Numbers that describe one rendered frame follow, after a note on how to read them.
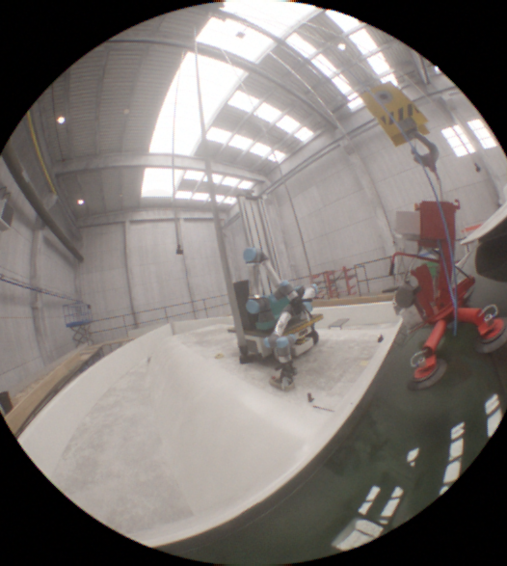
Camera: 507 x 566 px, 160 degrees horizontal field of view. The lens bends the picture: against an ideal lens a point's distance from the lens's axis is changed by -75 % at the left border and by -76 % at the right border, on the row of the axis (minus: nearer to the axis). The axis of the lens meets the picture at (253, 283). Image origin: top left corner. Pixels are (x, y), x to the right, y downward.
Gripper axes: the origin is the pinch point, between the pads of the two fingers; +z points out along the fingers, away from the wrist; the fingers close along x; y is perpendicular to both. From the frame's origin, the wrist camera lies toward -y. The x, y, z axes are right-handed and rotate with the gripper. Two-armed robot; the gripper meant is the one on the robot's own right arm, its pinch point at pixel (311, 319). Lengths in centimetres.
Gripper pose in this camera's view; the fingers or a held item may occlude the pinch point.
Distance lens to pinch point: 136.6
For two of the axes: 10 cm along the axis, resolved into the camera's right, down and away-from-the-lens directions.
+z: 5.4, 8.1, -2.5
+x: -4.2, 0.0, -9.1
